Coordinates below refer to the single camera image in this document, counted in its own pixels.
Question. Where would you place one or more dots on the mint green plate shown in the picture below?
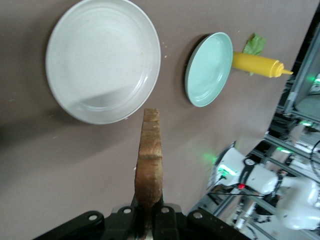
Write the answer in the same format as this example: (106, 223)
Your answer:
(210, 70)

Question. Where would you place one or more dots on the aluminium frame rack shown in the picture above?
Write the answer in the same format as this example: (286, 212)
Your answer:
(303, 62)

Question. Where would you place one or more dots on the brown toasted bread slice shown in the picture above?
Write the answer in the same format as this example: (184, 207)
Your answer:
(150, 150)

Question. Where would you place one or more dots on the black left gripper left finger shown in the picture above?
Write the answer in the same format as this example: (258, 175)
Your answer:
(120, 225)

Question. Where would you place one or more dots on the beige plate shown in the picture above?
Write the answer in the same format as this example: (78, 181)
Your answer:
(102, 60)

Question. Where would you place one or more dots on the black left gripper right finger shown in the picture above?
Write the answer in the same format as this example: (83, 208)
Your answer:
(167, 225)

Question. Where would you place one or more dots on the yellow squeeze sauce bottle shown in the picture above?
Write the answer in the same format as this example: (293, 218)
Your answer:
(255, 63)

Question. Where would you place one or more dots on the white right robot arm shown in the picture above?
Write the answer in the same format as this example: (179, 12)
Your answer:
(262, 177)

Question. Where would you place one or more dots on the green lettuce leaf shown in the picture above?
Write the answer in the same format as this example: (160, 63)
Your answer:
(255, 45)

